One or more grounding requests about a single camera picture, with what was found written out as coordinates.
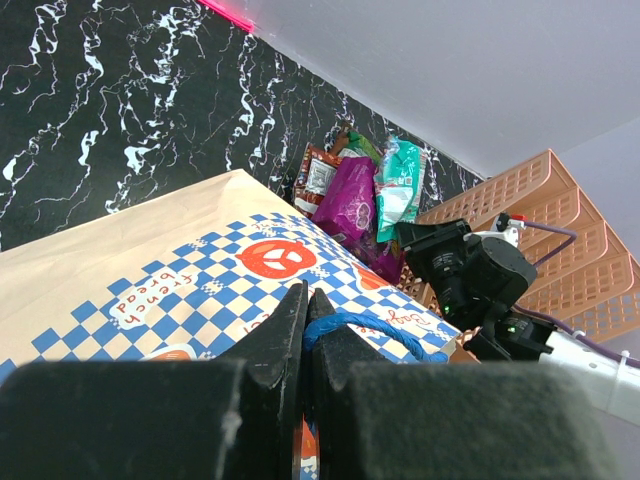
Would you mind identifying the pink desk organizer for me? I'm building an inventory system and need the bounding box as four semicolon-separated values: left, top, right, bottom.
417;150;639;342

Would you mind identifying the purple snack bag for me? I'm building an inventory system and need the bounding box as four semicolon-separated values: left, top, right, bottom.
311;157;404;284

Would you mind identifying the checkered paper bag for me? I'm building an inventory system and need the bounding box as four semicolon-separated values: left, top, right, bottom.
1;171;457;479

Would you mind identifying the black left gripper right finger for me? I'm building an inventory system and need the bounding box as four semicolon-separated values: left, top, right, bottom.
307;288;626;480

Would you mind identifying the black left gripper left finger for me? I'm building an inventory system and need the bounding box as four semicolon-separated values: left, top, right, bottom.
1;283;309;479

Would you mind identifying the brown Kettle chips bag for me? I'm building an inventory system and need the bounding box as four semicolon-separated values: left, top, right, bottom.
327;122;353;155

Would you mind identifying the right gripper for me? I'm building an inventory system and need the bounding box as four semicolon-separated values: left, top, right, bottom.
395;220;481;300

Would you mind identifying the teal mint candy bag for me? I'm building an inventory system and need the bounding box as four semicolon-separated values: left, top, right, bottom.
373;136;427;243

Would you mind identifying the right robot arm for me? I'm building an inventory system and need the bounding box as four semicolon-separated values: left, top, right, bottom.
303;215;639;479

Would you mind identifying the orange Doritos bag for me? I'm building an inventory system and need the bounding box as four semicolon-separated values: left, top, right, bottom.
293;144;342;218

